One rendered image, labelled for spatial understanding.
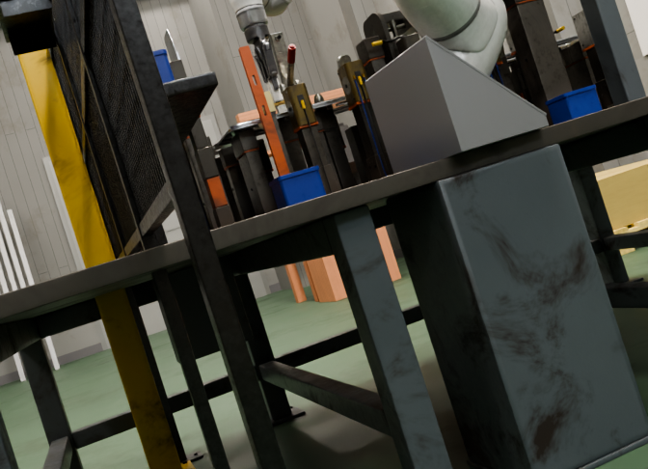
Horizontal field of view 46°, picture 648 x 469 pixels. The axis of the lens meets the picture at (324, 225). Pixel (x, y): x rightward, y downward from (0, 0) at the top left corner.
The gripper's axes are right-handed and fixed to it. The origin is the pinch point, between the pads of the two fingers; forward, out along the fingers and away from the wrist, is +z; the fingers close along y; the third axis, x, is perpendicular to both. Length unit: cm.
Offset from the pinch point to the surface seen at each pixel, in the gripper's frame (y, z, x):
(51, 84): 43, -29, 61
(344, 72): -21.2, 4.0, -14.7
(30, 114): 918, -239, 63
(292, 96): -20.2, 6.8, 2.1
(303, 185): -49, 34, 16
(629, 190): 139, 76, -228
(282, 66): -16.2, -3.2, 1.0
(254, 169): -5.8, 21.9, 15.4
